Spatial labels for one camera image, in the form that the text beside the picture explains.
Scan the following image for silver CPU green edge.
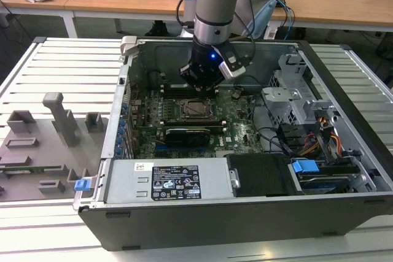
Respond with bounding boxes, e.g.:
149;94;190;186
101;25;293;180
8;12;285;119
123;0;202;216
187;102;207;115

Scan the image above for metal socket cover frame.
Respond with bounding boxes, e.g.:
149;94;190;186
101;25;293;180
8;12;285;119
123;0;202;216
181;99;215;118

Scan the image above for CPU socket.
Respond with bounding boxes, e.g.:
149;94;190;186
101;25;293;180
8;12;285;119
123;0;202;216
179;98;217;120

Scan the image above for black office chair base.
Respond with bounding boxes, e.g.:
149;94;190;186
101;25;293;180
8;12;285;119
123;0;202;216
144;20;169;37

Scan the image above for black graphics card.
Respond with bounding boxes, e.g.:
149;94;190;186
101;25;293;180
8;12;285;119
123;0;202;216
165;127;212;148

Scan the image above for green motherboard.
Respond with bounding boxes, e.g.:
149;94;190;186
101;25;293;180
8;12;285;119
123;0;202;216
128;85;268;160

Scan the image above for silver perforated drive cage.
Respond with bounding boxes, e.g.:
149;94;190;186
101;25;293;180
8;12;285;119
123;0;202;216
262;55;341;128

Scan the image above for black plastic shroud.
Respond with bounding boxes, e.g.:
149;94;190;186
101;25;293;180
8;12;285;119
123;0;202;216
227;153;295;198

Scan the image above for silver power supply black label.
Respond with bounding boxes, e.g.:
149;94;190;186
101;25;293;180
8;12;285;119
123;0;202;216
104;160;234;204

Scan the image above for hard disk blue carrier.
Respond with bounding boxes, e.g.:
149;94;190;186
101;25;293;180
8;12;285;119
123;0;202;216
288;158;362;196

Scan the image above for dark grey PC case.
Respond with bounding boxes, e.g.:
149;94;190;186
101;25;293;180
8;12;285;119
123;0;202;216
78;36;393;252

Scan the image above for blue plastic latch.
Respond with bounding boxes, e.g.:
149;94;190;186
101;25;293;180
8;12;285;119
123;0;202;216
75;179;93;192

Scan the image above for grey parts rack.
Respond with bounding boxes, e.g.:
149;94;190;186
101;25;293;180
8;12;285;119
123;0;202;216
0;91;108;204

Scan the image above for green RAM stick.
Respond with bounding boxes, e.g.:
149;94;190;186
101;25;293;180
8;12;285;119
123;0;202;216
0;165;64;173

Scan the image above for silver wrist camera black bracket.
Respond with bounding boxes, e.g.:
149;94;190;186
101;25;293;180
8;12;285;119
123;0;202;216
218;44;247;81

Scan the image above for blue cable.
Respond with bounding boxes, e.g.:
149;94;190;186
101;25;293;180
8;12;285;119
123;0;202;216
271;0;297;40

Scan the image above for silver metal handle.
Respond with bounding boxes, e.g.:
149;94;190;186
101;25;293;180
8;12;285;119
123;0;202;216
229;168;241;189

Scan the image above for yellow red power wires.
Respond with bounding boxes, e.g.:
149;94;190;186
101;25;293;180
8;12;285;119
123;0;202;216
302;116;343;157

